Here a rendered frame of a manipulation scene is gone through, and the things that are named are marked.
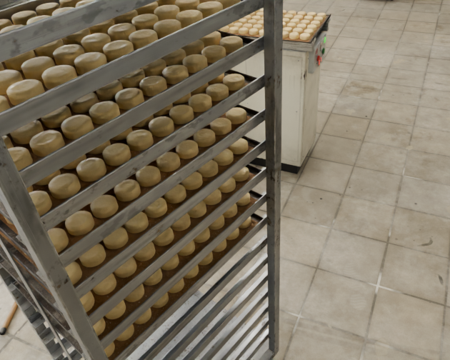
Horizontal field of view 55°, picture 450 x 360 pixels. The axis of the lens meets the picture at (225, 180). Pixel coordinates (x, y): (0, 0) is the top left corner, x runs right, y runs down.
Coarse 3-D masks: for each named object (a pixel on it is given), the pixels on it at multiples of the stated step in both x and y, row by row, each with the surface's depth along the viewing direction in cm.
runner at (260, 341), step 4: (264, 332) 170; (268, 332) 170; (260, 336) 169; (264, 336) 169; (268, 336) 168; (256, 340) 168; (260, 340) 168; (264, 340) 167; (256, 344) 167; (260, 344) 165; (252, 348) 166; (256, 348) 163; (248, 352) 164; (252, 352) 161; (244, 356) 163; (248, 356) 160; (252, 356) 163
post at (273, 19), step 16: (272, 0) 86; (272, 16) 88; (272, 32) 91; (272, 48) 93; (272, 64) 95; (272, 80) 98; (272, 96) 100; (272, 112) 103; (272, 128) 106; (272, 144) 109; (272, 160) 112; (272, 176) 115; (272, 192) 119; (272, 208) 123; (272, 224) 127; (272, 240) 131; (272, 256) 136; (272, 272) 141; (272, 288) 146; (272, 304) 153; (272, 320) 159; (272, 336) 166
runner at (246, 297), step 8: (264, 272) 148; (256, 280) 146; (264, 280) 144; (256, 288) 142; (248, 296) 139; (240, 304) 136; (232, 312) 134; (224, 320) 132; (216, 328) 130; (208, 336) 131; (200, 344) 129; (208, 344) 129; (192, 352) 128; (200, 352) 127
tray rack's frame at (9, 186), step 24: (0, 144) 54; (0, 168) 55; (0, 192) 58; (24, 192) 59; (24, 216) 61; (0, 240) 86; (24, 240) 65; (48, 240) 66; (48, 264) 67; (72, 288) 73; (24, 312) 126; (72, 312) 76; (96, 336) 83; (216, 336) 179
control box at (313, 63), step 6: (318, 36) 239; (324, 36) 240; (318, 42) 233; (318, 48) 232; (324, 48) 246; (312, 54) 228; (318, 54) 235; (324, 54) 250; (312, 60) 230; (312, 66) 233; (312, 72) 235
